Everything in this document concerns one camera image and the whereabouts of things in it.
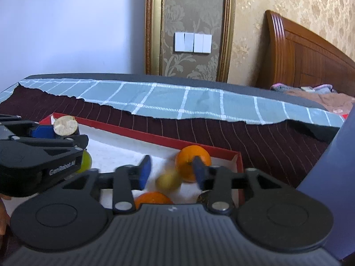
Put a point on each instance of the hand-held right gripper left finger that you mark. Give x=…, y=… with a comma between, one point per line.
x=145, y=171

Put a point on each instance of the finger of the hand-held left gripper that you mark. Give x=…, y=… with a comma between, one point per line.
x=44, y=132
x=61, y=141

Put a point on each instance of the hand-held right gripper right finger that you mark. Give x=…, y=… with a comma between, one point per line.
x=199, y=171

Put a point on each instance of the sugarcane piece with pale cut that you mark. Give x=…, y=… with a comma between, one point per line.
x=65, y=126

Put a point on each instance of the yellow-brown longan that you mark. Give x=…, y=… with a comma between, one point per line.
x=167, y=181

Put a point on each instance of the dark brown round fruit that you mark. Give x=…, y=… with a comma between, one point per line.
x=203, y=198

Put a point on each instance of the large orange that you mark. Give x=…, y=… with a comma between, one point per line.
x=152, y=199

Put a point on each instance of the light green round fruit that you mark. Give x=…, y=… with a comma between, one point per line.
x=86, y=161

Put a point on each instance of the red shallow cardboard box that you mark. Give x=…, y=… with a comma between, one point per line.
x=116, y=149

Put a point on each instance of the person's left hand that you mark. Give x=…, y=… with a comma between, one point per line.
x=3, y=216

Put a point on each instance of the small orange mandarin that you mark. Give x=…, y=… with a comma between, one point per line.
x=185, y=158

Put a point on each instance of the blue electric kettle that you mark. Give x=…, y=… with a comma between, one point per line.
x=332, y=185

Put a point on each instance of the pile of clothes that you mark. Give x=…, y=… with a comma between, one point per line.
x=319, y=97

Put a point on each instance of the wooden headboard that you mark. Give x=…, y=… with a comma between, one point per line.
x=299, y=55

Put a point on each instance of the white wall switch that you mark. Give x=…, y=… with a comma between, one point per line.
x=192, y=42

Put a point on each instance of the gold framed wall panel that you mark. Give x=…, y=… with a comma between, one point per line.
x=154, y=33

